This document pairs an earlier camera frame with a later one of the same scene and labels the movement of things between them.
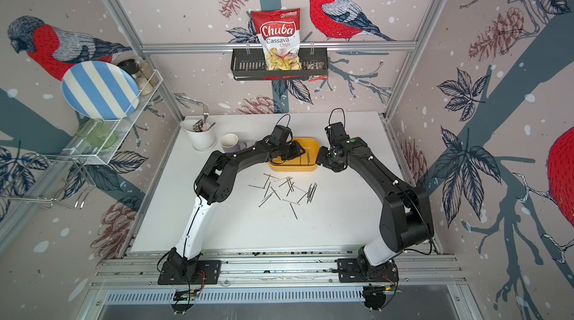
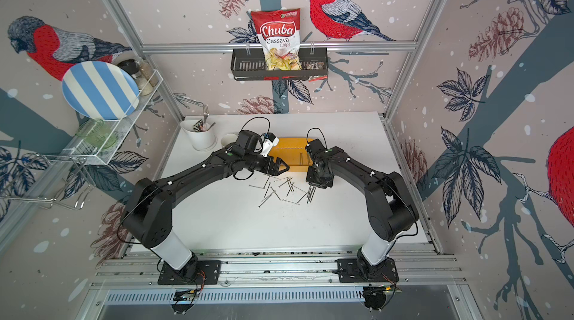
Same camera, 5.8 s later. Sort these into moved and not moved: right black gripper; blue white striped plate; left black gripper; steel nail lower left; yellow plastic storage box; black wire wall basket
Moved: right black gripper; left black gripper
Not moved: blue white striped plate; black wire wall basket; yellow plastic storage box; steel nail lower left
